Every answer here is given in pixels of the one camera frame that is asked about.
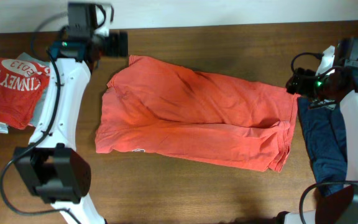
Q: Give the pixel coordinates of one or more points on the orange-red t-shirt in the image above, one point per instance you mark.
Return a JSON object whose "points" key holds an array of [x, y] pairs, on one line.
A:
{"points": [[156, 107]]}

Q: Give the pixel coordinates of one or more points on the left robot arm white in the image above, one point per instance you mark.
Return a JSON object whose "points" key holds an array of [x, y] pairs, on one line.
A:
{"points": [[50, 166]]}

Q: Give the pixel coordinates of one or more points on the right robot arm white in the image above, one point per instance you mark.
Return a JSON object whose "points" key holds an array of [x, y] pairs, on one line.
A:
{"points": [[338, 84]]}

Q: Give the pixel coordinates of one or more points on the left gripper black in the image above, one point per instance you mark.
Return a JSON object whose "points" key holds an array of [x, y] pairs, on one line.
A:
{"points": [[118, 44]]}

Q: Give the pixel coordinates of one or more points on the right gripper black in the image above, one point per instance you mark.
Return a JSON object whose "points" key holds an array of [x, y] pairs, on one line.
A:
{"points": [[299, 82]]}

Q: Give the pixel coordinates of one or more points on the folded light blue t-shirt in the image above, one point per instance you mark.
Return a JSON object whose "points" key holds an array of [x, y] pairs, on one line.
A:
{"points": [[40, 104]]}

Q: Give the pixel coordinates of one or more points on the navy blue garment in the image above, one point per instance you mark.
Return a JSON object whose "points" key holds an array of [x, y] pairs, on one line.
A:
{"points": [[324, 133]]}

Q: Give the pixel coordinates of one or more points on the folded red printed t-shirt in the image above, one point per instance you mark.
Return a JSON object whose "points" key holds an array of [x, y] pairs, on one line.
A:
{"points": [[22, 84]]}

